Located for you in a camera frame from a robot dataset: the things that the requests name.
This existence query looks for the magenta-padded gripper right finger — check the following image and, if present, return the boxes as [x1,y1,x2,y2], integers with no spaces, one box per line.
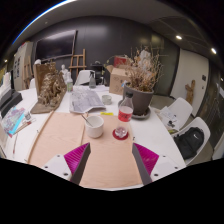
[131,142,184,186]

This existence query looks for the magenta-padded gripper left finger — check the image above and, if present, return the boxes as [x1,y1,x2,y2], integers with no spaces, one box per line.
[40,142,92,185]

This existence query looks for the clear red-label drink bottle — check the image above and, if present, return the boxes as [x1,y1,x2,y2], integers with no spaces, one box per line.
[113,91,135,139]

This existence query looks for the tan canvas table mat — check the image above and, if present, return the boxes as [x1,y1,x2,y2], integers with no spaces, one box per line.
[27,111,144,189]

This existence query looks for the white ceramic mug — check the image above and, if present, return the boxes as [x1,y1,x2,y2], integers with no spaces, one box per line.
[84,114,105,139]

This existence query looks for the flat round red coaster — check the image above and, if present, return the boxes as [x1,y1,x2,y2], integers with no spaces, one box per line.
[112,128,130,141]

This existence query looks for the metal stirrer in mug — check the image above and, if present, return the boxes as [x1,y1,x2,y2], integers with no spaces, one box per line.
[80,113,94,128]

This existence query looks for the grey plant pot saucer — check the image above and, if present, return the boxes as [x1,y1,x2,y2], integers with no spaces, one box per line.
[118,99,152,121]

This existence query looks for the black backpack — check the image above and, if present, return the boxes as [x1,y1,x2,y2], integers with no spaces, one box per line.
[173,126,205,160]

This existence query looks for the papers on chair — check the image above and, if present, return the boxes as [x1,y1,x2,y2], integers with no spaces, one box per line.
[157,106,179,129]

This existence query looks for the open grey newspaper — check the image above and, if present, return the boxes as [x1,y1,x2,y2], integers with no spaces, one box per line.
[68,87,107,114]

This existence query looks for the grey pot with dried plant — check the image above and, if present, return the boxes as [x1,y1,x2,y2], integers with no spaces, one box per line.
[122,46,164,117]

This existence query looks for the white chair with papers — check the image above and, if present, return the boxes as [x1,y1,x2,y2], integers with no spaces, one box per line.
[156,97,194,131]

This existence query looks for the small glass jar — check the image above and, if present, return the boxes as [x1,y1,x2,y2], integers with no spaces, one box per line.
[23,111,33,122]

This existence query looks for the white chair under backpack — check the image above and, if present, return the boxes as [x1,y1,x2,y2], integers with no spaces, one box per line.
[173,116,212,167]

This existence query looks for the small white cup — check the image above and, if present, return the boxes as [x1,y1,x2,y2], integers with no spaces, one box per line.
[101,94,113,106]

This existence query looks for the colourful painted sheet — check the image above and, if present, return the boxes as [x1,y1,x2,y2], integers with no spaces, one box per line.
[0,105,27,138]

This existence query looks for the green-tinted plastic bottle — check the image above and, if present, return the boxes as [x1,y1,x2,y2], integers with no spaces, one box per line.
[66,72,74,93]

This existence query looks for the grey spray bottle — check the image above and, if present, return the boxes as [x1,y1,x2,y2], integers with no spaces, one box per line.
[88,70,97,89]

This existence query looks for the white chair behind table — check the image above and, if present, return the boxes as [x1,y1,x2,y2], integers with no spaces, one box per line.
[74,69,96,87]

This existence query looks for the cardboard box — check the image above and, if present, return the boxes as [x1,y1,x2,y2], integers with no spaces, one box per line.
[106,64,133,96]

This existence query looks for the dark grey stacked boxes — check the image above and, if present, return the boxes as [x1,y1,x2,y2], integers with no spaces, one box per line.
[0,88,24,118]

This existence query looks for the white plaster bust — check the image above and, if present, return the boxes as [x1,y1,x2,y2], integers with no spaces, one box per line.
[59,64,70,83]

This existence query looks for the small wooden easel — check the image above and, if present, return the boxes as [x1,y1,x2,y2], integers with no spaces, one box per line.
[22,56,33,89]

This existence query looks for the red box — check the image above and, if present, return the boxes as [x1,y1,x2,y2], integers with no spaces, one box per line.
[113,55,129,68]

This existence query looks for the stack of white canvases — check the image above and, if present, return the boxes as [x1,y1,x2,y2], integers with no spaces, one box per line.
[0,71,14,101]

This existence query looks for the white cabinet with posters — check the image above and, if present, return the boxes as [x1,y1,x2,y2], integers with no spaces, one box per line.
[12,41,34,91]

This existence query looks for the wooden figure by wall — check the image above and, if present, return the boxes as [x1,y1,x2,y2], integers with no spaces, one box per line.
[185,79,196,105]

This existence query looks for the black wall screen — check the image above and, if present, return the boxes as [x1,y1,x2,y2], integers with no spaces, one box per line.
[35,29,78,62]

